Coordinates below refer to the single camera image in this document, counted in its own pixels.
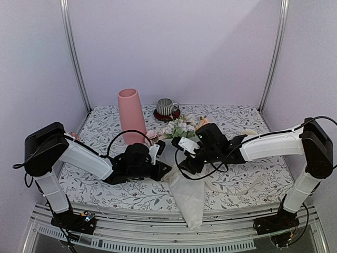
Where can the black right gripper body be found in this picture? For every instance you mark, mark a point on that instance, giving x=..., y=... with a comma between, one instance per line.
x=210, y=154

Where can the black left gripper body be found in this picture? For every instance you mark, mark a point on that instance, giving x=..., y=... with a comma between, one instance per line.
x=138, y=173

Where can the dark red saucer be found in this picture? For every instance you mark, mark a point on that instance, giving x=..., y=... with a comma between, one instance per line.
x=167, y=118

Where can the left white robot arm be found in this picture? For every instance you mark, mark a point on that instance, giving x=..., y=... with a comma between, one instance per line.
x=45, y=147

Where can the cream printed ribbon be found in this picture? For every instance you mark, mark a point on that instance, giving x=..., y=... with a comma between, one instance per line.
x=261, y=183

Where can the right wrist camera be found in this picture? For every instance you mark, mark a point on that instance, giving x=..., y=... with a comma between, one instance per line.
x=186, y=145

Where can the aluminium front rail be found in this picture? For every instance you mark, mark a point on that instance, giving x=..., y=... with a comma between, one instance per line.
x=127, y=230

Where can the pink patterned ball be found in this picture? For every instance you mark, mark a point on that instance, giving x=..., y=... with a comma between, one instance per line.
x=74, y=135

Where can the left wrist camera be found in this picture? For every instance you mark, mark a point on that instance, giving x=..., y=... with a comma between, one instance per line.
x=156, y=150

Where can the striped grey ceramic cup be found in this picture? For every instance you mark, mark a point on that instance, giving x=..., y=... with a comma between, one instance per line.
x=166, y=106

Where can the left aluminium frame post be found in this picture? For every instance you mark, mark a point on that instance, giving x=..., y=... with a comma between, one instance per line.
x=65, y=12

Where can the right aluminium frame post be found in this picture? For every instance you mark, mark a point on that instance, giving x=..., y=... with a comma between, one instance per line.
x=275, y=55

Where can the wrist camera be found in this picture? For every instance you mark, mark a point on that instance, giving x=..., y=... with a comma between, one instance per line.
x=186, y=145
x=156, y=150

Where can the aluminium frame post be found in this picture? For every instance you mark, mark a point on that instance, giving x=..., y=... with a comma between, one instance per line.
x=275, y=55
x=65, y=12

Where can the pink tall vase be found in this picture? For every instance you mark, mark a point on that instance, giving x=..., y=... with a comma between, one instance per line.
x=130, y=109

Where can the floral patterned table mat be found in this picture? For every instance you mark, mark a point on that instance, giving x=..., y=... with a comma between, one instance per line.
x=101, y=131

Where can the cream white mug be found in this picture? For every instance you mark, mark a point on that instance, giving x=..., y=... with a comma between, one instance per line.
x=249, y=132

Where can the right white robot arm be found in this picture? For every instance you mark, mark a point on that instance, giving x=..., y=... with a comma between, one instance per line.
x=307, y=139

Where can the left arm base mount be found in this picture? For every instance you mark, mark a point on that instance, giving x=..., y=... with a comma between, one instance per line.
x=82, y=223

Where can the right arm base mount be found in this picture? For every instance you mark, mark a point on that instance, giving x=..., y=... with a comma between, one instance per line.
x=280, y=221

